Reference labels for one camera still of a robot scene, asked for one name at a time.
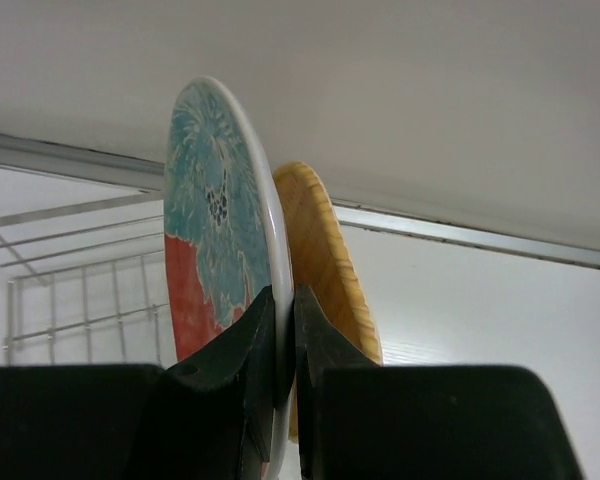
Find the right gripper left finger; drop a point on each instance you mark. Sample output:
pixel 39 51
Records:
pixel 225 396

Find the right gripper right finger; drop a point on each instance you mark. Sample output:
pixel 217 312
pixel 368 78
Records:
pixel 326 365

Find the orange woven square plate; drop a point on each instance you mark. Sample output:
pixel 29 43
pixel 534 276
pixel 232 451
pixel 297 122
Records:
pixel 320 258

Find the red and teal plate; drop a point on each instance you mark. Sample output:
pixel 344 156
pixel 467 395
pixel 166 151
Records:
pixel 225 240

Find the silver wire dish rack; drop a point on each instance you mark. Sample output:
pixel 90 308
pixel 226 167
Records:
pixel 85 283

